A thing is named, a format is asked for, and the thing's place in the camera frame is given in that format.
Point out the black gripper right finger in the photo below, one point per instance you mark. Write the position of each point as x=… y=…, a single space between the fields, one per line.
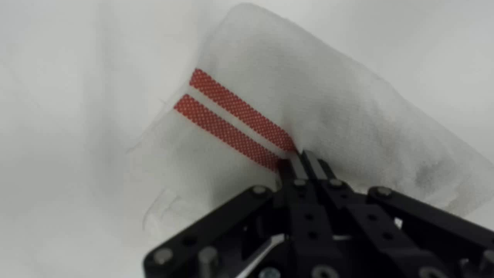
x=373 y=233

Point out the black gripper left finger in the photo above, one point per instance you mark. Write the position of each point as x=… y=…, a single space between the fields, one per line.
x=309 y=236

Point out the white towel with red stripes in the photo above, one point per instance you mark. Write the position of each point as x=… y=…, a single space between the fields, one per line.
x=261 y=91

